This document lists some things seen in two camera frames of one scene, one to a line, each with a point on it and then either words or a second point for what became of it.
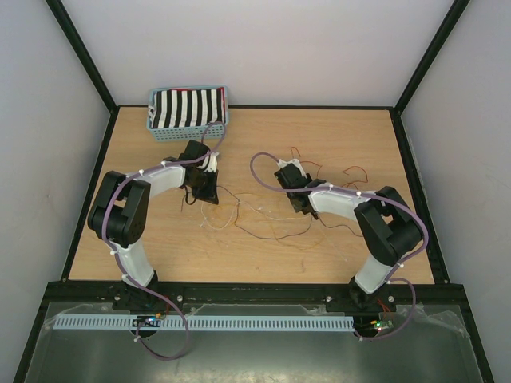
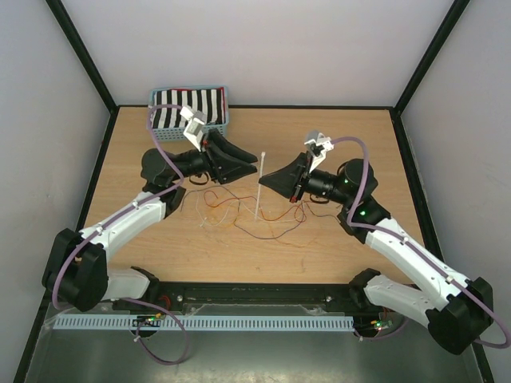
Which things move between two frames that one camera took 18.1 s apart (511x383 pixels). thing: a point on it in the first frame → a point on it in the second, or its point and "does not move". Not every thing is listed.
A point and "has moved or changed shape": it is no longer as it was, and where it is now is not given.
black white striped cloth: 175,108 does not move
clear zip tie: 332,243 → 263,155
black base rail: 63,298 does not move
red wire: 348,168 has moved or changed shape
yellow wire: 235,209 → 247,207
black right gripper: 298,211 → 287,180
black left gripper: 209,194 → 224,170
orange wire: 255,211 → 273,233
